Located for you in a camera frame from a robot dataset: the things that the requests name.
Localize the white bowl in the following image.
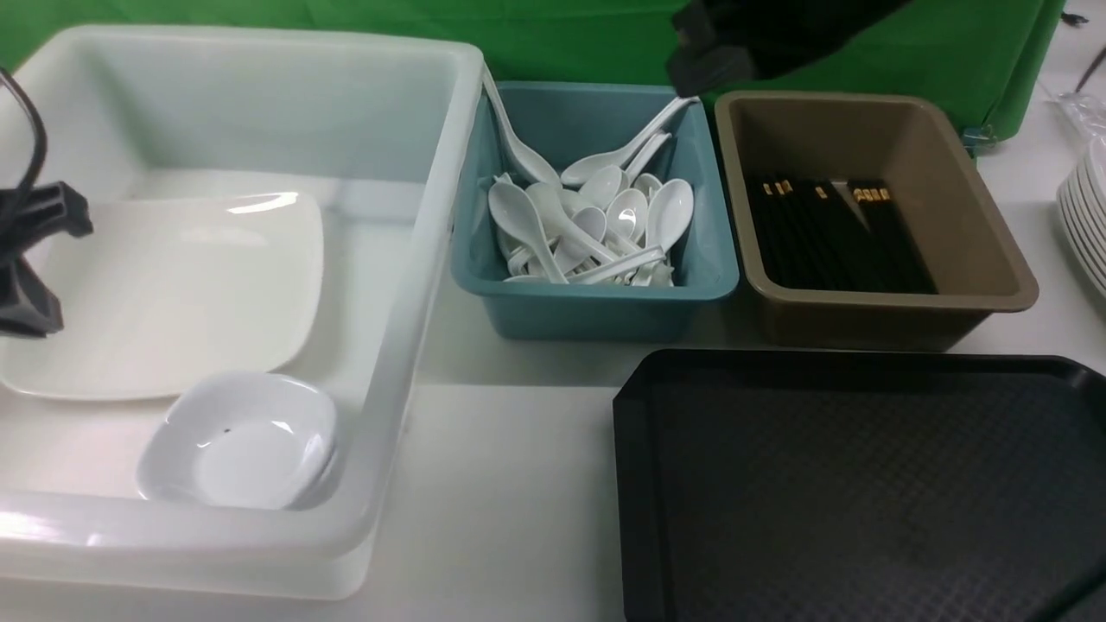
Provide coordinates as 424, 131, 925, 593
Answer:
136, 371, 337, 511
288, 435, 345, 511

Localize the white soup spoon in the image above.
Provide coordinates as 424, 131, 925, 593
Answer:
481, 65, 563, 188

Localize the teal plastic bin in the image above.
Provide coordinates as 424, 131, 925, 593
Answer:
450, 81, 741, 343

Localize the brown plastic bin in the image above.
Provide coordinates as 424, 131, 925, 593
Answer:
714, 92, 1039, 352

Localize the stack of white plates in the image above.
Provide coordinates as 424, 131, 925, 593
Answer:
1056, 137, 1105, 296

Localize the clear plastic wrap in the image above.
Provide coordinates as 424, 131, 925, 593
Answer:
1053, 92, 1105, 139

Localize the green cloth backdrop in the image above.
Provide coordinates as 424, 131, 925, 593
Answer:
1, 1, 1064, 139

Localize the long white spoon top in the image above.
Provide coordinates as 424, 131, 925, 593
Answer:
560, 96, 702, 187

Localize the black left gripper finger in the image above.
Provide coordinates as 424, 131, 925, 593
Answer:
1, 182, 94, 340

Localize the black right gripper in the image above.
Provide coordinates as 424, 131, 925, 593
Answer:
666, 1, 907, 99

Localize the white square rice plate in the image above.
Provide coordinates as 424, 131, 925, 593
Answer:
3, 191, 325, 402

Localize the large white plastic tub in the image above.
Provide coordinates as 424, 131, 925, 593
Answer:
3, 25, 486, 600

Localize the white spoon left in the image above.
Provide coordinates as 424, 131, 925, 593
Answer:
487, 182, 568, 284

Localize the pile of black chopsticks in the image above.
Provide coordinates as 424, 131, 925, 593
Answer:
744, 174, 938, 296

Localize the black serving tray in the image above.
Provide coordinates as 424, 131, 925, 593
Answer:
613, 349, 1105, 621

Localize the white spoon right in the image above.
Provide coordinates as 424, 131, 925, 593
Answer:
645, 180, 695, 260

